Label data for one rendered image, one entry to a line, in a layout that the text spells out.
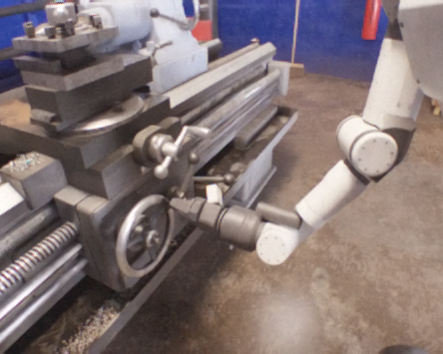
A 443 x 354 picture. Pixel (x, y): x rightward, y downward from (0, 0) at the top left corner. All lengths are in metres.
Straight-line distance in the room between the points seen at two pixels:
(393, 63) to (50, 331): 1.05
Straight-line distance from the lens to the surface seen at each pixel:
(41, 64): 0.78
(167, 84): 1.27
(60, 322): 1.09
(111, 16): 1.19
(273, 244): 0.65
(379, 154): 0.59
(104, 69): 0.79
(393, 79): 0.60
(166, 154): 0.76
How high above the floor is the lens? 1.23
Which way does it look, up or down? 33 degrees down
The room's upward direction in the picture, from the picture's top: 1 degrees counter-clockwise
